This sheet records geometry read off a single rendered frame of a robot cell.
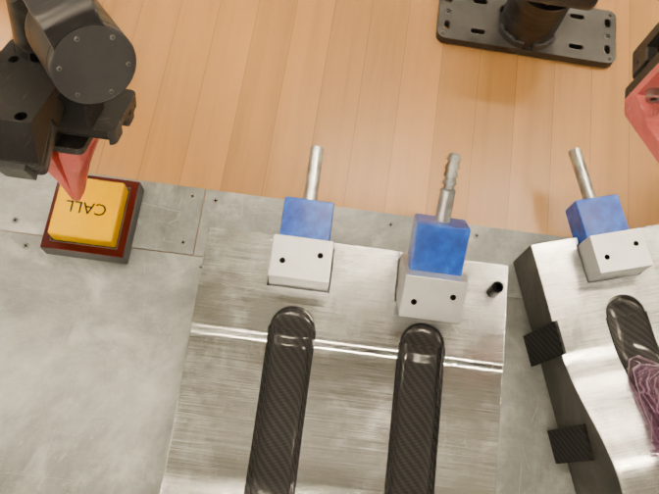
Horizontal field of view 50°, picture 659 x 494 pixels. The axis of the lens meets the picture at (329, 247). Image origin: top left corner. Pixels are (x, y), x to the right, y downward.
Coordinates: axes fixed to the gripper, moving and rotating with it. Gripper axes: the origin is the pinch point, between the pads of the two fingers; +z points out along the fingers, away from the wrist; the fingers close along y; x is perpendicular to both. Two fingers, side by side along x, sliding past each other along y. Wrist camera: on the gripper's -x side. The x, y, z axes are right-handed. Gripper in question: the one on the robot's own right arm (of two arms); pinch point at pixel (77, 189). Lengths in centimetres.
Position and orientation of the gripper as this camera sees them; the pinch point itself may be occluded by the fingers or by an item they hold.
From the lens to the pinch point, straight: 67.8
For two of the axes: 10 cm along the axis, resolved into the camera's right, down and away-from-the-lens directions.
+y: 9.9, 1.4, 0.3
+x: 0.7, -6.7, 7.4
